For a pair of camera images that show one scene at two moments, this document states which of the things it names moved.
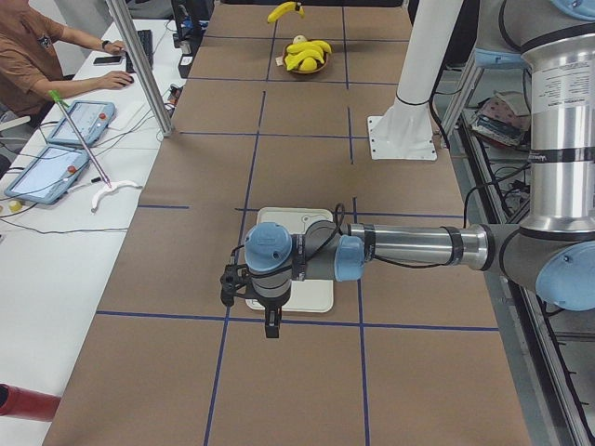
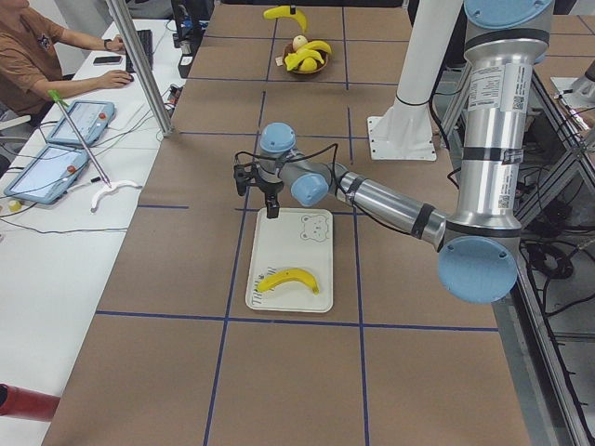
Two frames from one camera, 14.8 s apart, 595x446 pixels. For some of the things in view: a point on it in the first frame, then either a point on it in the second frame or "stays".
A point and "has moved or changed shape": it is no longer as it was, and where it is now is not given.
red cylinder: (27, 403) stays
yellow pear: (308, 64) stays
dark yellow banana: (284, 8) has moved or changed shape
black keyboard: (147, 41) stays
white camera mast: (405, 130) stays
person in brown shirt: (31, 75) stays
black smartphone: (108, 59) stays
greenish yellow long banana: (294, 59) to (320, 45)
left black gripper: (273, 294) to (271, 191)
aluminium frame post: (143, 71) stays
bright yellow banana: (310, 45) to (285, 11)
